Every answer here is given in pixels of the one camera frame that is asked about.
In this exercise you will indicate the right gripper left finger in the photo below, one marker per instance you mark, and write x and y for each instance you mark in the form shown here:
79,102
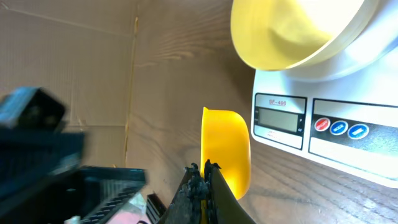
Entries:
186,206

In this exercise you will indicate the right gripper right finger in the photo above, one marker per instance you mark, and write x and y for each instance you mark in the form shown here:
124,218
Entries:
221,205

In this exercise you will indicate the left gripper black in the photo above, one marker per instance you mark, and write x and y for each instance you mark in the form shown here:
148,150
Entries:
42,180

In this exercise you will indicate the yellow measuring scoop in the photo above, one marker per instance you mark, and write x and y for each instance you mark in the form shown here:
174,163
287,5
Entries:
225,141

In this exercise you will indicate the white digital kitchen scale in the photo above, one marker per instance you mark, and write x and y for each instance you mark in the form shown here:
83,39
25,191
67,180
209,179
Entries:
341,112

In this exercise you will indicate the yellow plastic bowl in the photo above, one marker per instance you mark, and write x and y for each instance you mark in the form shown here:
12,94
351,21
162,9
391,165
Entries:
283,34

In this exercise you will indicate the cardboard panel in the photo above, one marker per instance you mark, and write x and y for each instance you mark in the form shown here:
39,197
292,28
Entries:
81,51

